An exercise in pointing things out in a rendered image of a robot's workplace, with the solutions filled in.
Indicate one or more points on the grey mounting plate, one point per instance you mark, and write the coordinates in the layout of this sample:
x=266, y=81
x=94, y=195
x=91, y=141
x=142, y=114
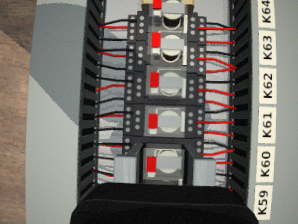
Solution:
x=216, y=11

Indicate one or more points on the black relay socket row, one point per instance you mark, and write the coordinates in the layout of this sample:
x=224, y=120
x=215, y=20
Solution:
x=134, y=92

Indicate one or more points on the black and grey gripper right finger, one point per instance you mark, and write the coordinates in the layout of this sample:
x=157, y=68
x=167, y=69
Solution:
x=198, y=170

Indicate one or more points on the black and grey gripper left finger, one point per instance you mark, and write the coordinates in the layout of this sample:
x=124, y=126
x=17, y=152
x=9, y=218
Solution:
x=125, y=165

